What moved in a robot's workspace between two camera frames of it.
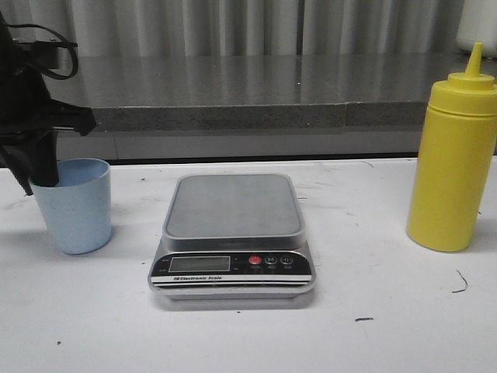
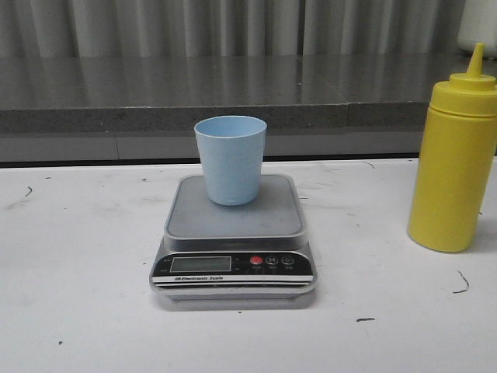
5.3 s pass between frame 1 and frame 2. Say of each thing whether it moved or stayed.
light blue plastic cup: moved
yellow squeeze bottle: stayed
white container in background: stayed
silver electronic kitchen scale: stayed
